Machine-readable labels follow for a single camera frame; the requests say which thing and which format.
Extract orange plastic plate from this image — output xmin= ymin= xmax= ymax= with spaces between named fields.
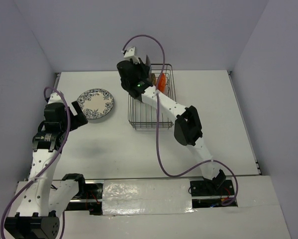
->
xmin=156 ymin=73 xmax=167 ymax=93

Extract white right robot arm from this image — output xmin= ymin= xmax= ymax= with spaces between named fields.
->
xmin=117 ymin=60 xmax=226 ymax=195

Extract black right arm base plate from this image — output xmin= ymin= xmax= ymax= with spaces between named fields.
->
xmin=189 ymin=180 xmax=235 ymax=198

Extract brown yellow plate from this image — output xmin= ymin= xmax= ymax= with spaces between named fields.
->
xmin=150 ymin=73 xmax=157 ymax=85

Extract silver foil covered panel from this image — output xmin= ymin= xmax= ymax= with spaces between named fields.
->
xmin=102 ymin=179 xmax=193 ymax=216

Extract white plate blue floral rim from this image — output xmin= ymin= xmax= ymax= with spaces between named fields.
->
xmin=77 ymin=88 xmax=114 ymax=120

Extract wire dish rack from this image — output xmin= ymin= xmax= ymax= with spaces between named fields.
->
xmin=127 ymin=63 xmax=177 ymax=130

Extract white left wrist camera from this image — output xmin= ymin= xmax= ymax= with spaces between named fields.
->
xmin=46 ymin=93 xmax=64 ymax=109

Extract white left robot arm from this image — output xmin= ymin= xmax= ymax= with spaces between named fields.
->
xmin=0 ymin=88 xmax=88 ymax=239

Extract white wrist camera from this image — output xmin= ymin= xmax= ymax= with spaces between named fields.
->
xmin=122 ymin=46 xmax=140 ymax=64
xmin=46 ymin=93 xmax=64 ymax=109

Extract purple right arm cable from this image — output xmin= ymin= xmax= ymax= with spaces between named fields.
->
xmin=121 ymin=34 xmax=239 ymax=206

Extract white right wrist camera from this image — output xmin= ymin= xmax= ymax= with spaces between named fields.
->
xmin=122 ymin=46 xmax=140 ymax=64

